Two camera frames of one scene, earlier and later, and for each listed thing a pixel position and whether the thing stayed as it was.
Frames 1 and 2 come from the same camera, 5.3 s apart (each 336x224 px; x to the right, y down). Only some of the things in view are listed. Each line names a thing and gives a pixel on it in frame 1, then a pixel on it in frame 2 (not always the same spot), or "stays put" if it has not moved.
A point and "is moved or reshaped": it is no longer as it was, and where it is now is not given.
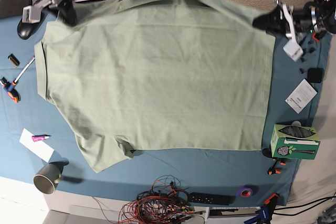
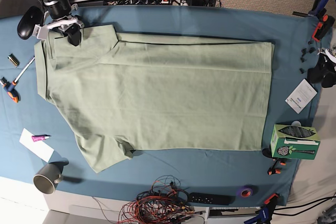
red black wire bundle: [166, 203] stays put
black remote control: [211, 199] stays put
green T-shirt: [174, 70] is moved or reshaped
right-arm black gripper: [67, 8] -> [74, 34]
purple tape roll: [247, 191] stays put
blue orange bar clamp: [265, 212] stays put
